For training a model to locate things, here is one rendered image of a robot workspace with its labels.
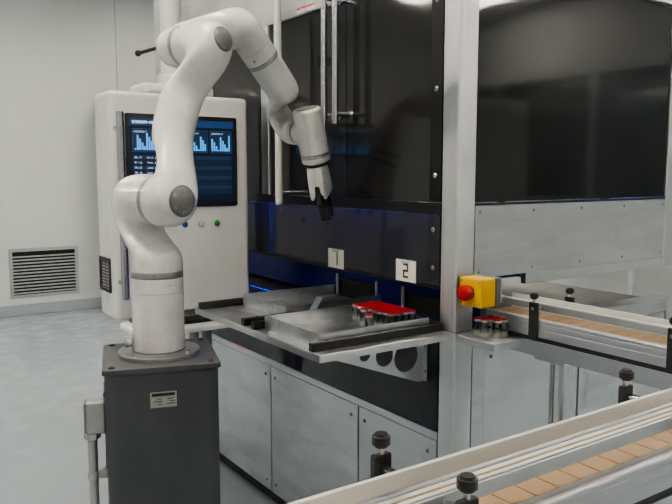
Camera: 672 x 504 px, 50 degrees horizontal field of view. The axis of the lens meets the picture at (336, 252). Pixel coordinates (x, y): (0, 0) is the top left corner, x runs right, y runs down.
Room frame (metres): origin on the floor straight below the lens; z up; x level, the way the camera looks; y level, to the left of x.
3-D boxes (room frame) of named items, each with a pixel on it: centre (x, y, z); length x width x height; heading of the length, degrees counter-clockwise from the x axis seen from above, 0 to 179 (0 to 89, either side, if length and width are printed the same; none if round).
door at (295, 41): (2.39, 0.10, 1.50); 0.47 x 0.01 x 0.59; 34
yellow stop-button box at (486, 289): (1.75, -0.36, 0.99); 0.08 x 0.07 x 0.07; 124
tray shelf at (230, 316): (1.99, 0.04, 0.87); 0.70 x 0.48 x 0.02; 34
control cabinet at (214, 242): (2.52, 0.57, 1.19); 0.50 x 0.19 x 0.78; 124
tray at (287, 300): (2.17, 0.07, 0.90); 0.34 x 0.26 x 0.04; 124
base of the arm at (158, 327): (1.66, 0.42, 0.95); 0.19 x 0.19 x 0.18
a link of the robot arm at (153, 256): (1.68, 0.45, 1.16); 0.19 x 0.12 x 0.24; 49
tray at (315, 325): (1.82, -0.03, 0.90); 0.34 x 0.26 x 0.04; 124
